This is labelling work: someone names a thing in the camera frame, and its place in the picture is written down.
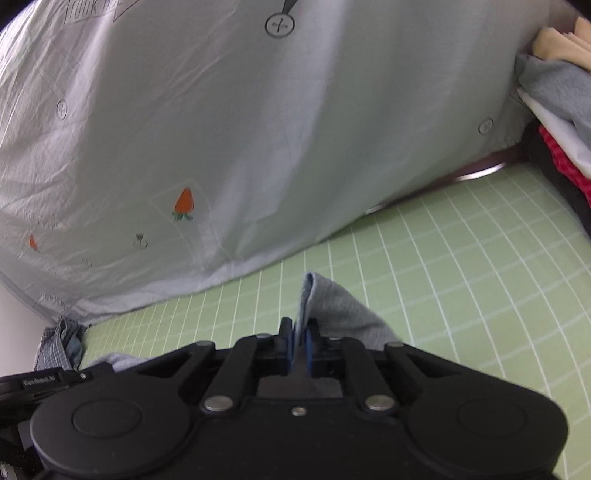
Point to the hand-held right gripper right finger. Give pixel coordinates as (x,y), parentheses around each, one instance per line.
(309,351)

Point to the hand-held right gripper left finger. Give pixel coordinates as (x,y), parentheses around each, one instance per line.
(288,351)

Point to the grey fleece sweater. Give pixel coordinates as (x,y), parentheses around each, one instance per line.
(346,323)

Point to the blue plaid shirt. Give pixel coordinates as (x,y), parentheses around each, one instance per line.
(51,346)

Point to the blue denim garment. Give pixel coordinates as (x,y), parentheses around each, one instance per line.
(74,348)

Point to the green grid mat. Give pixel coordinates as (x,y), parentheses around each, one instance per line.
(461,277)

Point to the grey printed sheet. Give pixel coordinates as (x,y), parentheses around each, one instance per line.
(277,161)

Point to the black folded cloth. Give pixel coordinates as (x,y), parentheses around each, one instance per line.
(549,161)

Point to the red folded cloth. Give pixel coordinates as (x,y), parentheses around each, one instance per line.
(570,168)

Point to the white folded cloth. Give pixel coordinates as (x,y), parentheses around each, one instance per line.
(561,134)

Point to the grey folded cloth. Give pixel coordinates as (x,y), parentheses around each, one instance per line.
(558,87)

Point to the beige folded cloth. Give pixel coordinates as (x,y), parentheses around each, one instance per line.
(558,44)

